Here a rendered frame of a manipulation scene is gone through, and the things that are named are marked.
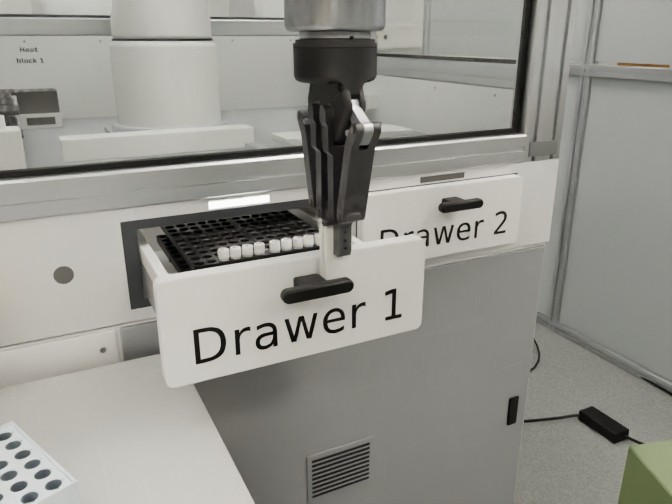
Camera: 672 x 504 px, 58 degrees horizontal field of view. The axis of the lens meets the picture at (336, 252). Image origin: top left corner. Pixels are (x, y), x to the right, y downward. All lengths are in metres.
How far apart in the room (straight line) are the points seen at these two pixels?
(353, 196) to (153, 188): 0.29
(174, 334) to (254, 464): 0.42
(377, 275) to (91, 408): 0.34
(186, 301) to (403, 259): 0.24
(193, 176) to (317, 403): 0.40
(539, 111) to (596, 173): 1.38
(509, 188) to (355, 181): 0.48
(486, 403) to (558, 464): 0.77
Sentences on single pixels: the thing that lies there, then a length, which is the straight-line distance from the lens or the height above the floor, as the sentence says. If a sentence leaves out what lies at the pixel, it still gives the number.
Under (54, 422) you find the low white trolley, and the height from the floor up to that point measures 0.76.
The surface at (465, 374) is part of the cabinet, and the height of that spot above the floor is 0.58.
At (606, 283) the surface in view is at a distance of 2.43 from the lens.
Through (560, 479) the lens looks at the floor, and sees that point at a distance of 1.86.
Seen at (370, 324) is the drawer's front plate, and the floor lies 0.84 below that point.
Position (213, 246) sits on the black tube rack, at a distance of 0.74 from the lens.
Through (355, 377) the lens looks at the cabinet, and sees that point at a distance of 0.96.
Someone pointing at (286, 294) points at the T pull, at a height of 0.91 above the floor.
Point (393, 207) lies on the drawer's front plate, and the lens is 0.86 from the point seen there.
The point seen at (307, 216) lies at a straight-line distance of 0.87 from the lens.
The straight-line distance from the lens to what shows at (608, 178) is 2.36.
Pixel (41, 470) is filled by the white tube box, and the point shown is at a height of 0.79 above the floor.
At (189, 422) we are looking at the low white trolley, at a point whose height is 0.76.
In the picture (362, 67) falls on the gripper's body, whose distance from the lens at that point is 0.54.
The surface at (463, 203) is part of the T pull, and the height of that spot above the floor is 0.91.
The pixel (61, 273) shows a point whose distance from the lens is 0.77.
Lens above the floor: 1.14
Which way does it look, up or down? 20 degrees down
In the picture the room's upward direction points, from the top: straight up
